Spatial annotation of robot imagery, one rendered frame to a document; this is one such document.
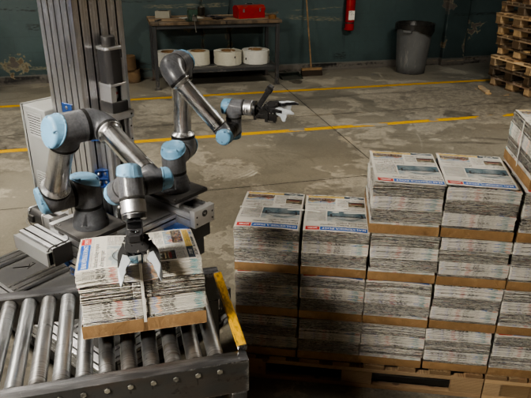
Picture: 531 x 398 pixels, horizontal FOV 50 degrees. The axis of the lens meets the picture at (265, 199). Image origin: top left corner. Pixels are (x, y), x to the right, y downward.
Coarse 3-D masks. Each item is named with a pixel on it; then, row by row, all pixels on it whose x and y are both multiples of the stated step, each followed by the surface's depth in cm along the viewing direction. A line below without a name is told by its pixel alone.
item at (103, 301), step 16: (96, 240) 189; (112, 240) 190; (80, 256) 177; (96, 256) 176; (112, 256) 176; (80, 272) 166; (96, 272) 167; (112, 272) 168; (128, 272) 170; (80, 288) 168; (96, 288) 169; (112, 288) 170; (128, 288) 171; (96, 304) 170; (112, 304) 171; (128, 304) 173; (96, 320) 171; (112, 320) 173; (128, 320) 174
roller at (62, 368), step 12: (72, 300) 199; (60, 312) 193; (72, 312) 193; (60, 324) 187; (72, 324) 188; (60, 336) 180; (72, 336) 183; (60, 348) 175; (60, 360) 170; (60, 372) 166
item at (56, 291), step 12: (48, 288) 204; (60, 288) 204; (72, 288) 204; (216, 288) 218; (0, 300) 197; (12, 300) 198; (36, 300) 201; (60, 300) 203; (36, 312) 202; (36, 324) 204
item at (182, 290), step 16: (160, 240) 189; (176, 240) 188; (192, 240) 187; (160, 256) 175; (176, 256) 175; (192, 256) 174; (176, 272) 173; (192, 272) 174; (160, 288) 173; (176, 288) 174; (192, 288) 176; (160, 304) 175; (176, 304) 177; (192, 304) 178
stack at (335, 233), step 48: (240, 240) 247; (288, 240) 244; (336, 240) 242; (384, 240) 239; (432, 240) 237; (480, 240) 234; (240, 288) 257; (288, 288) 255; (336, 288) 251; (384, 288) 248; (432, 288) 245; (480, 288) 243; (288, 336) 266; (336, 336) 263; (384, 336) 259; (432, 336) 256; (480, 336) 253; (336, 384) 274; (384, 384) 272; (480, 384) 263
